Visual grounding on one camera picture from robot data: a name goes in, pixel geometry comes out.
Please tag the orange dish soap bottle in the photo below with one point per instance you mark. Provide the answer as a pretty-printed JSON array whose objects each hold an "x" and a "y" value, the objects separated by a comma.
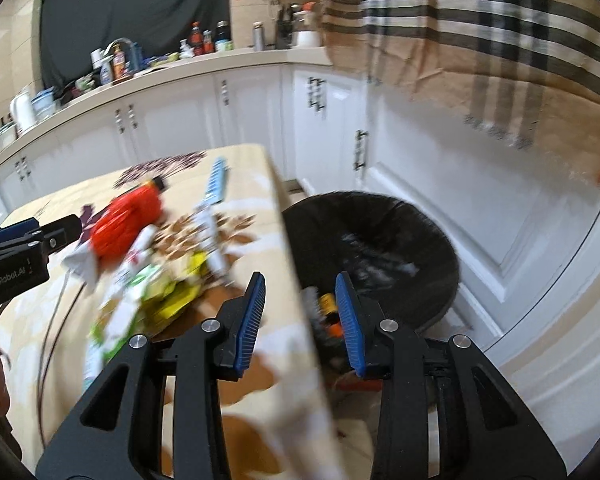
[{"x": 119, "y": 65}]

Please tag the white kitchen countertop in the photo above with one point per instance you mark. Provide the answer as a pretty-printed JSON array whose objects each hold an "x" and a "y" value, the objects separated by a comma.
[{"x": 220, "y": 60}]

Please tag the white kettle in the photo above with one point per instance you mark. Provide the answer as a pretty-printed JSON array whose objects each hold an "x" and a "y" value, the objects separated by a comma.
[{"x": 22, "y": 110}]

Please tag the dark sauce bottle red cap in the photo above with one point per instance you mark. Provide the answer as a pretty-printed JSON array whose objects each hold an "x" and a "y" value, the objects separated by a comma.
[{"x": 196, "y": 40}]

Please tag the long white wrapper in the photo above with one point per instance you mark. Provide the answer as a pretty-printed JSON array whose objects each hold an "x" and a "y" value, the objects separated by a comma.
[{"x": 209, "y": 240}]

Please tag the steel thermos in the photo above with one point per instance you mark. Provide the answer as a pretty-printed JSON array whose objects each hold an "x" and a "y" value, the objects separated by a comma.
[{"x": 258, "y": 37}]

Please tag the small red labelled bottle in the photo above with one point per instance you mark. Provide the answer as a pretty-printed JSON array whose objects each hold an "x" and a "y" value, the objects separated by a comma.
[{"x": 208, "y": 44}]

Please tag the black lined trash bin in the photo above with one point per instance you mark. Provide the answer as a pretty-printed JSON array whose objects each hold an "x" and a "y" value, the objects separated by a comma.
[{"x": 380, "y": 240}]

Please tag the clear container blue lid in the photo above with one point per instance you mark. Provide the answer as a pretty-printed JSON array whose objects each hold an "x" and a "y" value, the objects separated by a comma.
[{"x": 45, "y": 105}]

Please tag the chrome faucet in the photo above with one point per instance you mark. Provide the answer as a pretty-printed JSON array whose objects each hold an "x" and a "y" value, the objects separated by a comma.
[{"x": 122, "y": 42}]

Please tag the yellow snack packet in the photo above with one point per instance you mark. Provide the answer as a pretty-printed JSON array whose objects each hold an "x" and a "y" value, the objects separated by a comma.
[{"x": 177, "y": 295}]

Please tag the black flask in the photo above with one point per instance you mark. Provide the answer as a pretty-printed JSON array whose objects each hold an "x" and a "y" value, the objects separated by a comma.
[{"x": 222, "y": 31}]

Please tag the red snack packet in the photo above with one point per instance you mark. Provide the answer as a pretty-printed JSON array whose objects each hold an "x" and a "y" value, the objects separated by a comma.
[{"x": 125, "y": 222}]

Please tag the dark hanging cloth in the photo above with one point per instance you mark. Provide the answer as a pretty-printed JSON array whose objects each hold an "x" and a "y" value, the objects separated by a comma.
[{"x": 140, "y": 5}]

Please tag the white pump bottle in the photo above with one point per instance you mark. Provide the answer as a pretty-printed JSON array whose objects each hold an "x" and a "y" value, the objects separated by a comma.
[{"x": 185, "y": 51}]

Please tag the light blue plastic strip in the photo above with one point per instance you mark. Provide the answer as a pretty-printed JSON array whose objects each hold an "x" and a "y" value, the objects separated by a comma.
[{"x": 216, "y": 182}]

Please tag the white cup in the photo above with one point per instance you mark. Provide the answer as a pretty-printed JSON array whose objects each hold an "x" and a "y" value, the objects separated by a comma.
[{"x": 97, "y": 58}]

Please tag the green rag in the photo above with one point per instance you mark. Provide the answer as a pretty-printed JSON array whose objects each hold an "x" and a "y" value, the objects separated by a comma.
[{"x": 162, "y": 58}]

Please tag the white jug orange lid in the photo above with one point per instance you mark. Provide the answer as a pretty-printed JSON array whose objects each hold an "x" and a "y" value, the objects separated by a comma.
[{"x": 307, "y": 30}]

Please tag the small brown bottle orange cap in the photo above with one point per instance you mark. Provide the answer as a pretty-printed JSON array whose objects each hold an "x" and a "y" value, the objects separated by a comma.
[{"x": 328, "y": 312}]

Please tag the small blue labelled bottle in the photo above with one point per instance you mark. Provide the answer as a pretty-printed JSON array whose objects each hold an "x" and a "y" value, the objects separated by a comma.
[{"x": 105, "y": 74}]

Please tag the white kitchen cabinets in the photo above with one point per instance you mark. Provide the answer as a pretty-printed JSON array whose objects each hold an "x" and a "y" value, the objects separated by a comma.
[{"x": 480, "y": 200}]

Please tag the black knife block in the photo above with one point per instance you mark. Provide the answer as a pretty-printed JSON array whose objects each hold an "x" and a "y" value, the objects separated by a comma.
[{"x": 284, "y": 30}]

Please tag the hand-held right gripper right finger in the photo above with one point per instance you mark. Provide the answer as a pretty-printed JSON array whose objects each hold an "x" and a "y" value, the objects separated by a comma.
[{"x": 347, "y": 330}]

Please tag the floral tablecloth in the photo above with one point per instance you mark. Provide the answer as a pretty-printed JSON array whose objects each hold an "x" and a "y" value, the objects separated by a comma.
[{"x": 260, "y": 240}]

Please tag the plaid beige cloth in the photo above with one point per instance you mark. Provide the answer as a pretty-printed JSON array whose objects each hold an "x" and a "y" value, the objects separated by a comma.
[{"x": 460, "y": 30}]

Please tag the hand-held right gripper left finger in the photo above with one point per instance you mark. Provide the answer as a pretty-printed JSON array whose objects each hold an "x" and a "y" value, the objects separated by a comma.
[{"x": 252, "y": 320}]

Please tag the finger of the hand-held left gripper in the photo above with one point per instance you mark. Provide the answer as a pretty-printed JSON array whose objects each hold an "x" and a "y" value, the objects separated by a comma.
[
  {"x": 60, "y": 232},
  {"x": 10, "y": 230}
]

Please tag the tall blue bottle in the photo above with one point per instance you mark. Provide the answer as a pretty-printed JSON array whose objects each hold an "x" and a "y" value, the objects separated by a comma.
[{"x": 136, "y": 57}]

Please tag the white paper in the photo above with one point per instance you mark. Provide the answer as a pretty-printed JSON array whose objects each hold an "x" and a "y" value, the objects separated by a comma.
[{"x": 82, "y": 265}]

